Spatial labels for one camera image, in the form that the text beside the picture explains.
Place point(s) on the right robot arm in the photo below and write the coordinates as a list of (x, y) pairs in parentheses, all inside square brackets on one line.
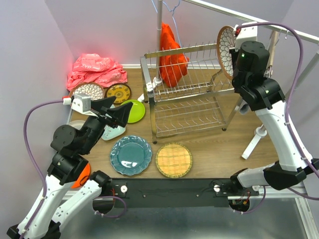
[(265, 97)]

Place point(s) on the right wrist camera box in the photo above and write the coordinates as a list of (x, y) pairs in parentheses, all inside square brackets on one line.
[(244, 34)]

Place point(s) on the lime green plate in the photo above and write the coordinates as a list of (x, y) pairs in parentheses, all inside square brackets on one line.
[(137, 112)]

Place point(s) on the small floral brown-rim plate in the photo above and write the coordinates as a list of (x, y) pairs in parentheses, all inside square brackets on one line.
[(94, 90)]

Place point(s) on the yellow patterned dark plate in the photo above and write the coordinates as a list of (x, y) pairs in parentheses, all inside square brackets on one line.
[(122, 92)]

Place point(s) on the wooden clip hanger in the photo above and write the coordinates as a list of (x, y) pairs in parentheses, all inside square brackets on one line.
[(273, 41)]

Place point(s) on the pale blue rectangular dish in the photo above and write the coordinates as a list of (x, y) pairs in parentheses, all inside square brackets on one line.
[(111, 133)]

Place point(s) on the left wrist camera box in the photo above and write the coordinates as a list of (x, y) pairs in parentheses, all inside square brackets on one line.
[(80, 103)]

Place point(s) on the grey hanging towel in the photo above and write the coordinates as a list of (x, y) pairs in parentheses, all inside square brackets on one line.
[(244, 108)]

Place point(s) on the steel two-tier dish rack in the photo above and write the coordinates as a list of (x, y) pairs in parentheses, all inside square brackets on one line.
[(195, 103)]

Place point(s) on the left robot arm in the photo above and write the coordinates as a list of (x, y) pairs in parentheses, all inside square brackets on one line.
[(49, 215)]

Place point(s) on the white ringed grey plate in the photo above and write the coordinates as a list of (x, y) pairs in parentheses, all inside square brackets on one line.
[(77, 124)]

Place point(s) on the white clothes rack frame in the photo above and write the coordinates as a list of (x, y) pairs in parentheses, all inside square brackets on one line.
[(260, 132)]

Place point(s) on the teal scalloped plate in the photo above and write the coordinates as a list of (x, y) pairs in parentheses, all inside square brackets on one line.
[(131, 155)]

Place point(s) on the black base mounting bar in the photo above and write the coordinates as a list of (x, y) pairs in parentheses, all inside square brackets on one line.
[(164, 193)]

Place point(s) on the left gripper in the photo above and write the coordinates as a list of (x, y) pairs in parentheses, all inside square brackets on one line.
[(119, 113)]

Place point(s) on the large floral brown-rim plate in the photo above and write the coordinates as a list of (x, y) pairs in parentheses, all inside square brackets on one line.
[(225, 41)]

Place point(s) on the woven bamboo tray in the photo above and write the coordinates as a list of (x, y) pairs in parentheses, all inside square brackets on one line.
[(174, 160)]

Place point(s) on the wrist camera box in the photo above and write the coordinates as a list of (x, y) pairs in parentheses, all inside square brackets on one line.
[(244, 34), (80, 103)]

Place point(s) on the orange cloth on hanger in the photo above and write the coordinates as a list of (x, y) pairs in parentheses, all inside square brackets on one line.
[(172, 59)]

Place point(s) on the blue wire hanger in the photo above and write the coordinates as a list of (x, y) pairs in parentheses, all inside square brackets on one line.
[(174, 17)]

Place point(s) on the orange plate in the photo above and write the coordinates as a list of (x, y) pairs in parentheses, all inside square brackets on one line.
[(83, 177)]

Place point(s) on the pink plastic bag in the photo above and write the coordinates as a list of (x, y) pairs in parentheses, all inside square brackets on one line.
[(92, 68)]

